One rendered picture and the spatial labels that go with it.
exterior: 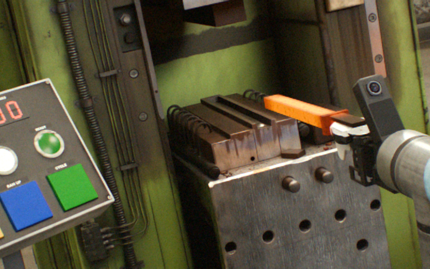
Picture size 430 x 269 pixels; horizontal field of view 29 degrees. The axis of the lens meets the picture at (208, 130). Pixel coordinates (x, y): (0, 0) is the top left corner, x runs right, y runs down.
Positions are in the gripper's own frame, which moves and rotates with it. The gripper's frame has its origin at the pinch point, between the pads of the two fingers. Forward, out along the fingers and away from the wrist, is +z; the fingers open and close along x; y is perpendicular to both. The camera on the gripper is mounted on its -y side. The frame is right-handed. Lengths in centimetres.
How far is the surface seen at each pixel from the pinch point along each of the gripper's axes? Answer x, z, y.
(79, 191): -43, 25, 8
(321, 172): 8.2, 32.8, 19.2
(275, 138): 2.2, 41.3, 11.9
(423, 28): 364, 604, 102
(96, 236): -39, 52, 27
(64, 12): -35, 54, -23
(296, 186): 1.5, 31.2, 20.3
